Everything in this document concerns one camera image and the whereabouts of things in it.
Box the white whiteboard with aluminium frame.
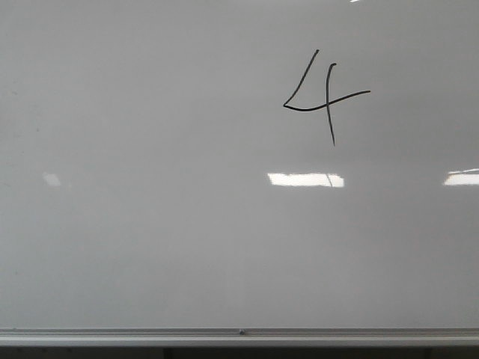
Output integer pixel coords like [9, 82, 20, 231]
[1, 1, 478, 347]

